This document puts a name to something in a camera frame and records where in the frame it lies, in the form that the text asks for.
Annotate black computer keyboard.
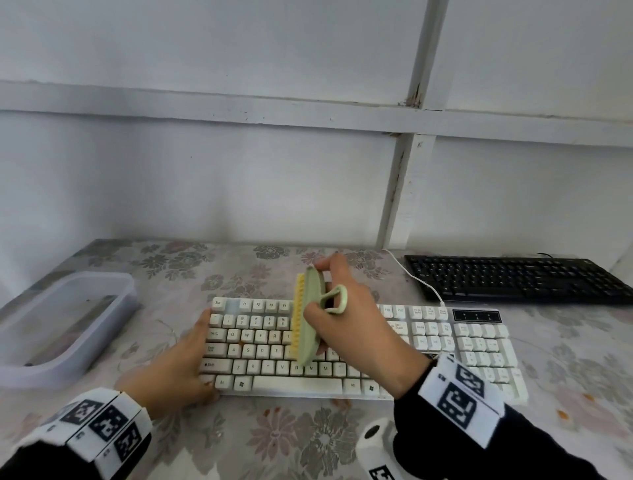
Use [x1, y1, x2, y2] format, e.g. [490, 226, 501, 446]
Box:
[404, 254, 633, 305]

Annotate green scrub brush yellow bristles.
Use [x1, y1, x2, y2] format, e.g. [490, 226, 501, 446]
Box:
[292, 266, 349, 368]

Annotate white computer keyboard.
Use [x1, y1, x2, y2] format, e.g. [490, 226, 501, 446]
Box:
[199, 296, 529, 407]

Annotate person's right forearm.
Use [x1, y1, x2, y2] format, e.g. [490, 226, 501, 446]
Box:
[393, 366, 613, 480]

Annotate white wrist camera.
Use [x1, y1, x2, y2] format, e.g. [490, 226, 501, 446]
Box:
[355, 418, 404, 480]

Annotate person's right hand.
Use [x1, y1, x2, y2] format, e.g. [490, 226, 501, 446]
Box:
[303, 252, 432, 399]

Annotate white marker wristband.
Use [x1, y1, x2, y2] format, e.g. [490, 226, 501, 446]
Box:
[20, 388, 153, 478]
[418, 352, 506, 450]

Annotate white keyboard cable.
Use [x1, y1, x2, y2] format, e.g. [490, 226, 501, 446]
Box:
[383, 248, 446, 304]

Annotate person's left hand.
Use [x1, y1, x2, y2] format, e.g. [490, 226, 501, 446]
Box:
[118, 309, 222, 421]

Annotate person's left forearm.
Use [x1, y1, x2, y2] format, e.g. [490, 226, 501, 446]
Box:
[0, 434, 151, 480]

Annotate floral tablecloth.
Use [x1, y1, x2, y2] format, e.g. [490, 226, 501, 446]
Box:
[0, 239, 633, 480]

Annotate translucent plastic container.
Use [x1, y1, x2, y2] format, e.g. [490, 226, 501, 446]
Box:
[0, 271, 140, 391]

